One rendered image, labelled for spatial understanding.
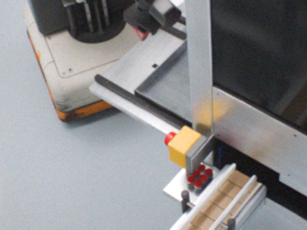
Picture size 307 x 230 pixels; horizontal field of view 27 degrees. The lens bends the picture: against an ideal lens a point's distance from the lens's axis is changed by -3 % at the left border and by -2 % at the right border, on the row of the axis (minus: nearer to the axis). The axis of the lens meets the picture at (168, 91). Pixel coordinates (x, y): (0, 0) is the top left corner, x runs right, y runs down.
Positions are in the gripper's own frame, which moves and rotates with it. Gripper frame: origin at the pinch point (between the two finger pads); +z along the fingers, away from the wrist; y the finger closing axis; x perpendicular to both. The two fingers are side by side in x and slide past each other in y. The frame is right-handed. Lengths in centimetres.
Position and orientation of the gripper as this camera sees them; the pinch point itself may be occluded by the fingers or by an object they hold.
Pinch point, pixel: (143, 37)
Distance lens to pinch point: 174.7
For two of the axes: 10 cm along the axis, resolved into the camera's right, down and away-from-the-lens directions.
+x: 6.2, -6.2, 4.8
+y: 7.8, 5.5, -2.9
